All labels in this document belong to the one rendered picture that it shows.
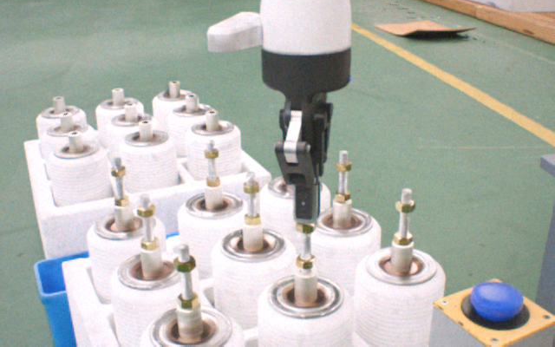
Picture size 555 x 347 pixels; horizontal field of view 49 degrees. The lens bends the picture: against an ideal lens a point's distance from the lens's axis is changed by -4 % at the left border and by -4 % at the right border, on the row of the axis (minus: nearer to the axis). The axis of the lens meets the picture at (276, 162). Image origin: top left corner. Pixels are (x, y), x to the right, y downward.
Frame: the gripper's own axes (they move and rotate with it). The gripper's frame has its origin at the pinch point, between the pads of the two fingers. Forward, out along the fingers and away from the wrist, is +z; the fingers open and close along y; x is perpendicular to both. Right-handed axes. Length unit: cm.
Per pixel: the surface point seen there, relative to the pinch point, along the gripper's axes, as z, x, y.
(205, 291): 18.2, 14.8, 9.5
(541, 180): 36, -37, 97
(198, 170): 16, 28, 42
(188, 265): 3.1, 8.3, -8.7
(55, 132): 10, 54, 38
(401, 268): 10.2, -8.7, 6.7
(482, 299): 2.9, -15.7, -9.0
